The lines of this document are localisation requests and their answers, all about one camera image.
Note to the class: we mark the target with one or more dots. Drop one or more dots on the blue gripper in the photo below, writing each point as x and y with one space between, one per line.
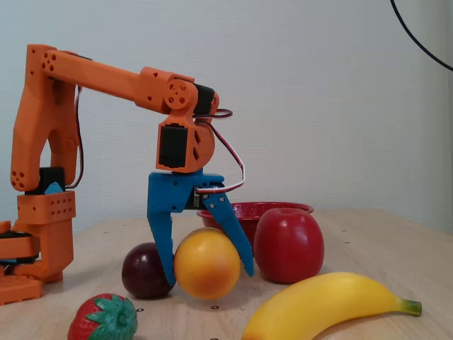
171 194

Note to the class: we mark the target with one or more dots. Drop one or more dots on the yellow orange toy peach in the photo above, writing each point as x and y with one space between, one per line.
207 263

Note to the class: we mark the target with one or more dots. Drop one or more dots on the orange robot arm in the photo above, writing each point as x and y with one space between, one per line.
102 78

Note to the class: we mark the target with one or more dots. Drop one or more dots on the red speckled bowl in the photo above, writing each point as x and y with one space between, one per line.
247 216

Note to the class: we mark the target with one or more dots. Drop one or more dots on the dark purple toy plum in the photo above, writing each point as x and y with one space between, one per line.
141 272

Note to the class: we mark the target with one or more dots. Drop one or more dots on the red toy apple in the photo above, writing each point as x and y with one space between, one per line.
288 246

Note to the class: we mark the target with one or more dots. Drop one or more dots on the red toy strawberry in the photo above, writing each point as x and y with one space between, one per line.
88 322

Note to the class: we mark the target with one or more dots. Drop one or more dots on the yellow toy banana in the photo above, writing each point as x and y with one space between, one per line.
318 304

